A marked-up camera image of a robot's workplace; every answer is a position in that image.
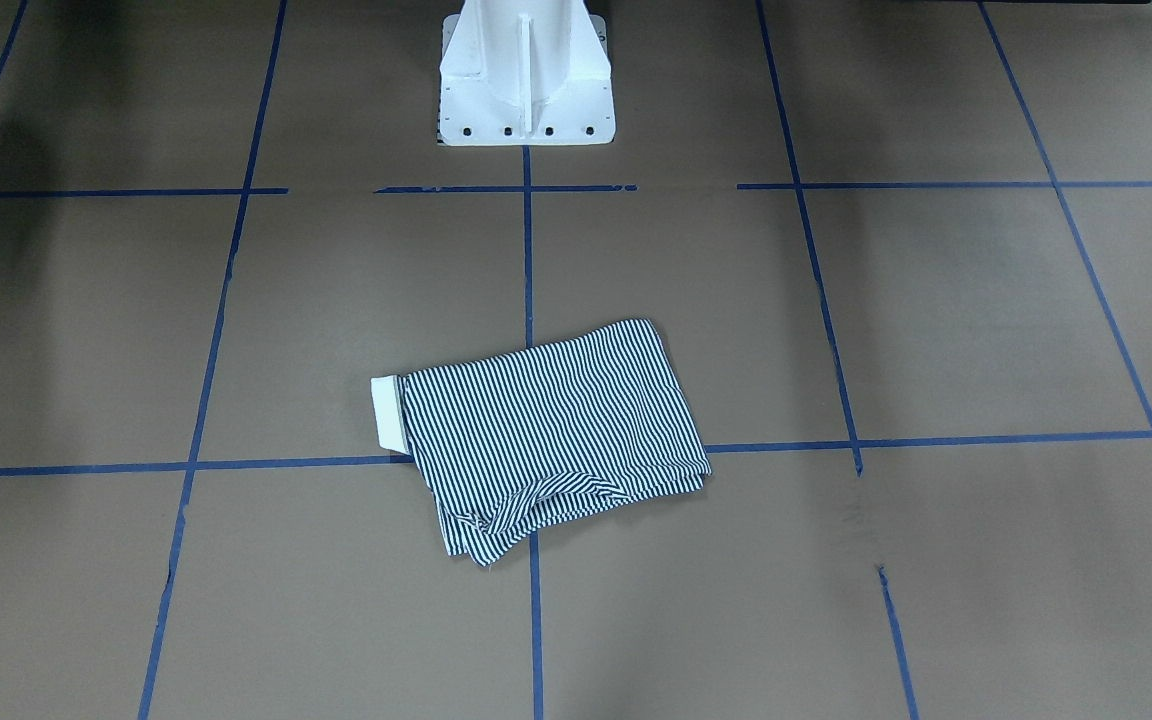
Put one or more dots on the striped polo shirt white collar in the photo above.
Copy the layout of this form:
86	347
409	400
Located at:
519	442

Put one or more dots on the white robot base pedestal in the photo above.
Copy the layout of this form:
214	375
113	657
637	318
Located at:
525	73

